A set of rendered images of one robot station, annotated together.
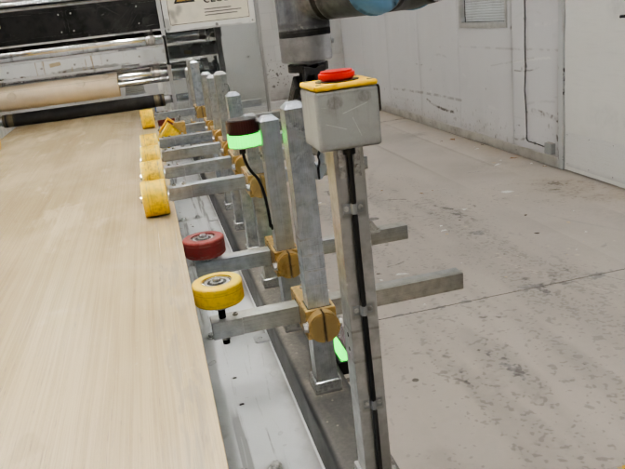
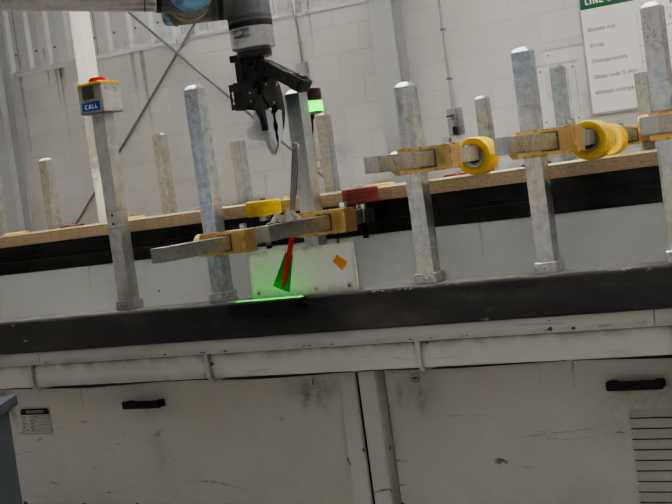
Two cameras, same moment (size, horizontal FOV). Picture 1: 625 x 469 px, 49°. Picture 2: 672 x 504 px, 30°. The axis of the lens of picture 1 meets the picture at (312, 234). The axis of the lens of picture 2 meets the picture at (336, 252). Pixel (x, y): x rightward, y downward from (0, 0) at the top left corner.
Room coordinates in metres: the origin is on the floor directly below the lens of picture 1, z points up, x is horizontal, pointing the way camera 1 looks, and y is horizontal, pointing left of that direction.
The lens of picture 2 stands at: (3.00, -1.89, 0.92)
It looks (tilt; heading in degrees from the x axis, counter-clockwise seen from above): 3 degrees down; 131
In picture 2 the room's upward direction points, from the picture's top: 8 degrees counter-clockwise
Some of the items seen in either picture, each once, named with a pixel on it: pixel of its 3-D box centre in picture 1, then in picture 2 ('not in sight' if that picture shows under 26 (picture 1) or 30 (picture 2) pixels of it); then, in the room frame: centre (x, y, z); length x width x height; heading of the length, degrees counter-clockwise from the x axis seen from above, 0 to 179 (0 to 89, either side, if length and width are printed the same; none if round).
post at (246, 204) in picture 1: (246, 184); (537, 174); (1.75, 0.16, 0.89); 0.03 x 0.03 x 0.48; 12
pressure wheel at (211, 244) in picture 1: (206, 262); (362, 211); (1.27, 0.21, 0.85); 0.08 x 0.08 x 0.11
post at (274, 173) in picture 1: (283, 239); (310, 204); (1.26, 0.06, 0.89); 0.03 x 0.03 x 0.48; 12
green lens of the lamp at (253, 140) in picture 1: (244, 139); (308, 107); (1.25, 0.10, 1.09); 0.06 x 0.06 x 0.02
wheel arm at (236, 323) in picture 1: (340, 303); (218, 245); (1.06, -0.03, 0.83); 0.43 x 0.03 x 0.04; 102
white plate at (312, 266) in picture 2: not in sight; (301, 271); (1.24, 0.03, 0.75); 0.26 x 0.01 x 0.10; 12
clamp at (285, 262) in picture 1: (282, 255); (323, 222); (1.28, 0.06, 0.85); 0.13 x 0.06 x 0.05; 12
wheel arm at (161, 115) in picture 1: (204, 109); not in sight; (3.02, 0.40, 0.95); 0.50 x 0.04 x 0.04; 102
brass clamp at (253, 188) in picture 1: (256, 180); (425, 159); (1.53, 0.11, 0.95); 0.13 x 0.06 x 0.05; 12
